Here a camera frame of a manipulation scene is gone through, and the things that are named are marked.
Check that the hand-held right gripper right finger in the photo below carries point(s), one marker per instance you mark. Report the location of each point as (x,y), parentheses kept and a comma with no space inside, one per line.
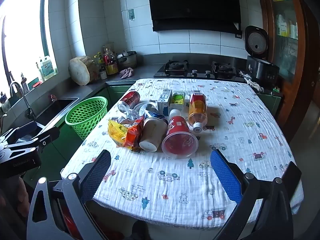
(225,177)

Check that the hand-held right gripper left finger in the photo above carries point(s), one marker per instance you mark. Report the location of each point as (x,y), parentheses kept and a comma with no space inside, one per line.
(96,177)

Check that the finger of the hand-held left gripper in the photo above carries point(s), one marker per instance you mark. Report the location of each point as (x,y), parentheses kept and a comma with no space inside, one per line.
(48,135)

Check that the green plastic basket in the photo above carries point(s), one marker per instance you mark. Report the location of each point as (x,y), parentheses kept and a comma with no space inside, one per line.
(85,120)

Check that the red plastic cup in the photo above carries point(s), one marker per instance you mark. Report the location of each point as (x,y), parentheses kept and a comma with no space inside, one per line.
(177,130)

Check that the silver tin can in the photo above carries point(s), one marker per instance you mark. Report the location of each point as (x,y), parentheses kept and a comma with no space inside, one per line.
(152,132)

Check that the red soda can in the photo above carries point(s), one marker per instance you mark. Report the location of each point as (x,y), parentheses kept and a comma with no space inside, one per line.
(130,98)

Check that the white milk carton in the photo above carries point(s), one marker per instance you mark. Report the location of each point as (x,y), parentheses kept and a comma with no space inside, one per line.
(163,102)

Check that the person's left hand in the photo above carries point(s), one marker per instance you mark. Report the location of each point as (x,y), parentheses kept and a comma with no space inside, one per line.
(23,195)

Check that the steel sink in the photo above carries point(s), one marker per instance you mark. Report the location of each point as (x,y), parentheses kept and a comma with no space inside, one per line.
(55,110)

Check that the steel faucet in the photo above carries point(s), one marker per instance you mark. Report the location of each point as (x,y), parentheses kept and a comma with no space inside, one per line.
(30,112)

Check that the printed white tablecloth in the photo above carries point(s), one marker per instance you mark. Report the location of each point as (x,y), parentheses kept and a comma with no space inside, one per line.
(175,180)

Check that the yellow snack bag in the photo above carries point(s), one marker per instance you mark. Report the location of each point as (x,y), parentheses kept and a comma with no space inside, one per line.
(116,130)

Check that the orange snack wrapper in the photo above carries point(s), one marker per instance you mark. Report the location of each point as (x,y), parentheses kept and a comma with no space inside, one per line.
(132,132)

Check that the detergent bottle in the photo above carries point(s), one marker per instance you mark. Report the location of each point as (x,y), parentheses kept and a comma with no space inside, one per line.
(47,67)

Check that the crumpled foil wrapper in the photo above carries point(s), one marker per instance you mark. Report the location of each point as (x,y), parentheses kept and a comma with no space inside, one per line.
(130,117)

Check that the round wooden chopping block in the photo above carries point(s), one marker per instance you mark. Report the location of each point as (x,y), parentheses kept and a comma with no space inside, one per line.
(80,72)

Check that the orange label plastic bottle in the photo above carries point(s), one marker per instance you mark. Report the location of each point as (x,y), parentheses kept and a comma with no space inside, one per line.
(197,110)

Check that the green base cabinet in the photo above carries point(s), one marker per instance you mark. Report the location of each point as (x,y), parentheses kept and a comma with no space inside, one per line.
(117,92)

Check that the small white jar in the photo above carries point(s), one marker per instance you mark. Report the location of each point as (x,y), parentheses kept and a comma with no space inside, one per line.
(103,74)

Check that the white bottle with green label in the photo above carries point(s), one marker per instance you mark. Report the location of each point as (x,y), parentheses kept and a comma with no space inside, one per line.
(177,100)

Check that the yellow tin container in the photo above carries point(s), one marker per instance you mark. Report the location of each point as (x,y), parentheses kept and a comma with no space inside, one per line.
(111,63)

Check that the white rag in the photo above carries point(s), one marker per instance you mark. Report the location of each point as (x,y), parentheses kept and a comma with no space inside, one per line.
(252,82)

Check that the pink rag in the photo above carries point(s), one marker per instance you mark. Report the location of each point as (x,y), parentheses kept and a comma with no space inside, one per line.
(126,73)

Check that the steel cooking pot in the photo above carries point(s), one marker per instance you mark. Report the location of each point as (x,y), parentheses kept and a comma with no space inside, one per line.
(127,61)

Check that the window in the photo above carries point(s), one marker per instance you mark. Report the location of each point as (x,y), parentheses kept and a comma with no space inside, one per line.
(22,30)

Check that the black gas stove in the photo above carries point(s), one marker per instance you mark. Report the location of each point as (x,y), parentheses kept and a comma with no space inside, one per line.
(190,72)

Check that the black rice cooker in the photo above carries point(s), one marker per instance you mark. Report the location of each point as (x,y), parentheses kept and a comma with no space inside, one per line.
(262,70)

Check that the wooden glass door cabinet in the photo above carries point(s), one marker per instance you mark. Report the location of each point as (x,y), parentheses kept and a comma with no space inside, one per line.
(287,42)

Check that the black range hood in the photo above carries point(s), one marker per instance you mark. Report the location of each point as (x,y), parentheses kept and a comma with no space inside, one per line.
(195,5)

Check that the wall hook plate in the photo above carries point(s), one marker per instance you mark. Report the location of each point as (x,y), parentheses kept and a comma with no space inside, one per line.
(131,14)

